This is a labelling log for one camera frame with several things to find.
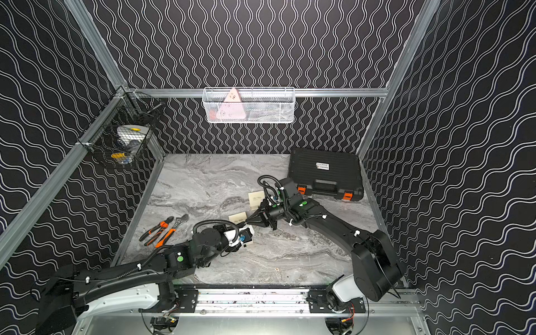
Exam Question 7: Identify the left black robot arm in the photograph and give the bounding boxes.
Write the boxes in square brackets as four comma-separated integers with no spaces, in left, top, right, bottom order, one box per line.
[35,220,254,334]

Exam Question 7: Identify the pink triangular card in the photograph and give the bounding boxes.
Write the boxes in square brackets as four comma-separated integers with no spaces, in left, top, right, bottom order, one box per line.
[216,87,247,121]

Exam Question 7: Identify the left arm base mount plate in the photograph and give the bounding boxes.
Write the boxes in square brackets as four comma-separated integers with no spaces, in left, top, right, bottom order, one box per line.
[139,289,199,314]

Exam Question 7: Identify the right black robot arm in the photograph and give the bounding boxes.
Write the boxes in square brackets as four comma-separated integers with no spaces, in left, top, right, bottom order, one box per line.
[245,174,402,302]

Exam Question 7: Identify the white wire wall basket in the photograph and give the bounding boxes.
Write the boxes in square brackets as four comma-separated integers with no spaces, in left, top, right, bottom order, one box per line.
[202,87,296,124]

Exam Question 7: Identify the black plastic tool case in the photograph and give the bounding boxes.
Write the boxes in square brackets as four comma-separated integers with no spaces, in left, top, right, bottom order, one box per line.
[288,148,364,202]

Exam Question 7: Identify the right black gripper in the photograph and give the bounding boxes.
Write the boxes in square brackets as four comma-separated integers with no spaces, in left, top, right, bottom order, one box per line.
[244,198,290,230]

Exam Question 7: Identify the cream jewelry box right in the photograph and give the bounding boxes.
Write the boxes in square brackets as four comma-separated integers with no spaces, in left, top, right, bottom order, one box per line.
[248,191,265,211]

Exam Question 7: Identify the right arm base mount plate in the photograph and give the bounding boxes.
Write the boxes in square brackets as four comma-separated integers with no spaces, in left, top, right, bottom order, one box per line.
[306,289,367,314]

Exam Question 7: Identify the aluminium front rail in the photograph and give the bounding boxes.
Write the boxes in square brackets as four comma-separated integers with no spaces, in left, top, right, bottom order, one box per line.
[80,286,420,318]

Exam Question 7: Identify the black wire corner basket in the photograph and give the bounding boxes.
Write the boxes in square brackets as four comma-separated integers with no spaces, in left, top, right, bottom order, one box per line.
[80,90,164,170]

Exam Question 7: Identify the orange black pliers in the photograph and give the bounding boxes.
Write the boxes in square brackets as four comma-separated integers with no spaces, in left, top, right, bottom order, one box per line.
[139,216,174,247]

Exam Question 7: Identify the orange handled adjustable wrench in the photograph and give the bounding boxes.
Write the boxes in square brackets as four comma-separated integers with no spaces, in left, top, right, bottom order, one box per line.
[155,214,189,248]

